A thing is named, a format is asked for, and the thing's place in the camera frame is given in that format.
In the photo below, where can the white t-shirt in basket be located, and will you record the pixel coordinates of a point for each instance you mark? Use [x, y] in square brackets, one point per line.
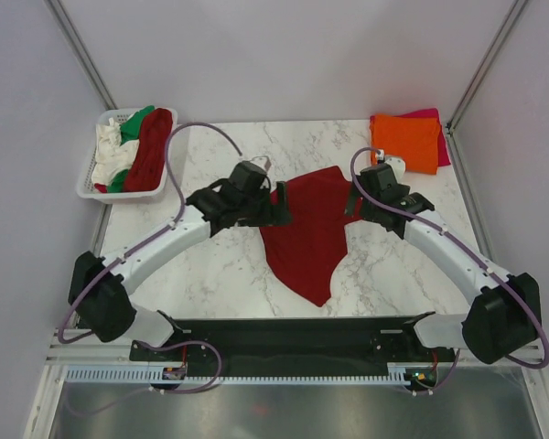
[110, 155]

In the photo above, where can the white slotted cable duct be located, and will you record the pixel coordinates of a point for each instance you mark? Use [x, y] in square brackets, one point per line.
[158, 375]

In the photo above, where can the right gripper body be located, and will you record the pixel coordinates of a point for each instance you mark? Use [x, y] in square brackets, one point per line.
[369, 212]

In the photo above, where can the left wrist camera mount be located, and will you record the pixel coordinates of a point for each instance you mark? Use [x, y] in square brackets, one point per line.
[261, 161]

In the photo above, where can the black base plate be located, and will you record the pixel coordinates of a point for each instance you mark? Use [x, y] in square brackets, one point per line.
[294, 346]

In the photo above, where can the folded orange t-shirt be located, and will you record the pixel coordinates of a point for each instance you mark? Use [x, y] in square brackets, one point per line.
[405, 144]

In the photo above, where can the folded pink t-shirt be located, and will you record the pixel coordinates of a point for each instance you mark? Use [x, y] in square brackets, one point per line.
[441, 137]

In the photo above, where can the right aluminium frame post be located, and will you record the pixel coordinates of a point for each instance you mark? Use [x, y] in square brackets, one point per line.
[496, 46]

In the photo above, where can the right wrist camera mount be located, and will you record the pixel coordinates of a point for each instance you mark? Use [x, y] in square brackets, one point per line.
[396, 163]

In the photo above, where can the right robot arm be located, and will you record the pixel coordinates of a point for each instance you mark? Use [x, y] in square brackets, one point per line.
[505, 317]

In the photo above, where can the aluminium front rail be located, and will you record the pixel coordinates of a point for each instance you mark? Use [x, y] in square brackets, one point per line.
[91, 351]

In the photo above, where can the aluminium frame post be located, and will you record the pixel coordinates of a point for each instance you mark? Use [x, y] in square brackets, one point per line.
[496, 46]
[81, 52]

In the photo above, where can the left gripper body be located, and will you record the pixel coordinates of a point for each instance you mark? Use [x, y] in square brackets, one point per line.
[255, 210]

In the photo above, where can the left aluminium frame post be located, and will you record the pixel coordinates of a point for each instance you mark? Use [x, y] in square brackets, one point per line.
[81, 52]

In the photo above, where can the green t-shirt in basket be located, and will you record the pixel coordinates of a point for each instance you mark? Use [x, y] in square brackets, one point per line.
[130, 131]

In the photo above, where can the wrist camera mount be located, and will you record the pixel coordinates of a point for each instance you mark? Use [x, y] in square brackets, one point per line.
[261, 161]
[396, 163]

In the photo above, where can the dark red t-shirt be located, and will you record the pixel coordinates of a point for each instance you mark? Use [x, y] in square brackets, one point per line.
[304, 254]

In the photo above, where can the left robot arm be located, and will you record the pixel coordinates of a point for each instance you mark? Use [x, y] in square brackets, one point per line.
[101, 286]

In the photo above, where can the dark red shirt in basket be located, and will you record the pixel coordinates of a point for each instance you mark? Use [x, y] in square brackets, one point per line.
[147, 169]

